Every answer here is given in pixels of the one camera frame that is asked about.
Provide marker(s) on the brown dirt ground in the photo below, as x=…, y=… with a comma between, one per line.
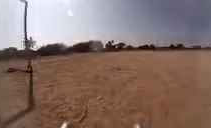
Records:
x=119, y=90

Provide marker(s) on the row of trees and bushes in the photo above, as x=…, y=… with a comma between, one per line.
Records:
x=79, y=47

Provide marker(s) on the robot's own part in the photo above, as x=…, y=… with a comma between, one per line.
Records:
x=137, y=125
x=64, y=125

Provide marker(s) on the tall thin pole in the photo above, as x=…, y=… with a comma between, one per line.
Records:
x=26, y=26

